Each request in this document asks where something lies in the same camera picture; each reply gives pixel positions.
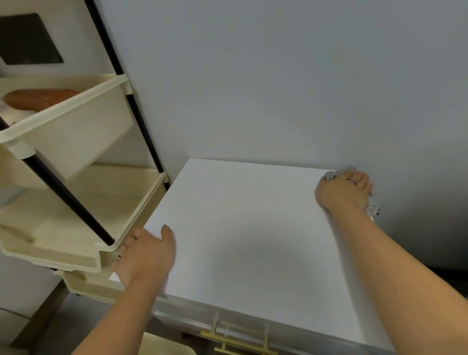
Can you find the person's right hand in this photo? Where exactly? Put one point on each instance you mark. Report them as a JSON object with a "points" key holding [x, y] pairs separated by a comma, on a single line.
{"points": [[342, 194]]}

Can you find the person's left hand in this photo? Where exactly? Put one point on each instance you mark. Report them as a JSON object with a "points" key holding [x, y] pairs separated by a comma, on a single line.
{"points": [[146, 256]]}

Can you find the person's left thumb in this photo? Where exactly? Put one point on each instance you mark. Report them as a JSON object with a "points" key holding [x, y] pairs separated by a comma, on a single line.
{"points": [[168, 236]]}

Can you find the person's right fingers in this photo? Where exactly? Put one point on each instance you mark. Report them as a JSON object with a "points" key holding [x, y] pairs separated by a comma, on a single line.
{"points": [[360, 184]]}

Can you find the grey cleaning cloth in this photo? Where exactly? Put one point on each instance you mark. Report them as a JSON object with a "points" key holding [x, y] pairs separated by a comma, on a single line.
{"points": [[332, 174]]}

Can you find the person's left forearm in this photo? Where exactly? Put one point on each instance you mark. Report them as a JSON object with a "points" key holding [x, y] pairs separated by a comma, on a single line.
{"points": [[120, 318]]}

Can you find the person's right forearm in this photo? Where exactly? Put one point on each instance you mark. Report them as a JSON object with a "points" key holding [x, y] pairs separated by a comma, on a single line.
{"points": [[409, 278]]}

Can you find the white cabinet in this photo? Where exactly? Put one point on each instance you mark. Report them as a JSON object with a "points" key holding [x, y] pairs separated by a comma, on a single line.
{"points": [[237, 219]]}

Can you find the cream plastic cart tray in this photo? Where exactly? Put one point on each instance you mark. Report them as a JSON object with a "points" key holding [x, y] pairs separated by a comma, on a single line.
{"points": [[91, 204], [91, 287], [73, 128]]}

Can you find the black cart pole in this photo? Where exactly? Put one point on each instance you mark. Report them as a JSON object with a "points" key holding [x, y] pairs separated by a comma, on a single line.
{"points": [[140, 117], [69, 199]]}

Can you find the cream plastic bin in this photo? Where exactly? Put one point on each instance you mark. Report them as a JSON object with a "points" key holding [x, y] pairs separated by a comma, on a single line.
{"points": [[166, 345]]}

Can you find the brown loaf-shaped packet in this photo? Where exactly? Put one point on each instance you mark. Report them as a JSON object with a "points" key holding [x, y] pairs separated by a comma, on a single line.
{"points": [[36, 98]]}

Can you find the black wall panel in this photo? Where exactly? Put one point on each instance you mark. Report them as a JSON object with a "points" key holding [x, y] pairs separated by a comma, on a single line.
{"points": [[27, 40]]}

